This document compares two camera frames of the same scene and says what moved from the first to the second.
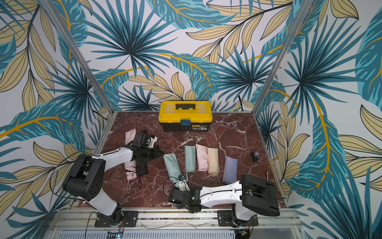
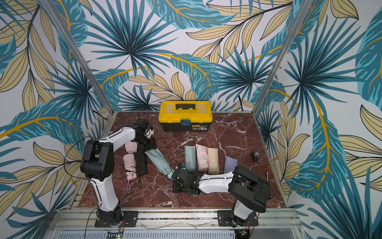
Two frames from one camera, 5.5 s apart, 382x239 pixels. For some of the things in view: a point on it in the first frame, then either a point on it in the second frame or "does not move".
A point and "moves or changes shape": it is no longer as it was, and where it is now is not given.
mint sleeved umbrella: (190, 151) does not move
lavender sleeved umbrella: (230, 173) does not move
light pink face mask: (202, 158) does not move
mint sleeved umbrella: (173, 167) moves or changes shape
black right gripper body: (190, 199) -> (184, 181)
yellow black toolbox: (185, 116) does not move
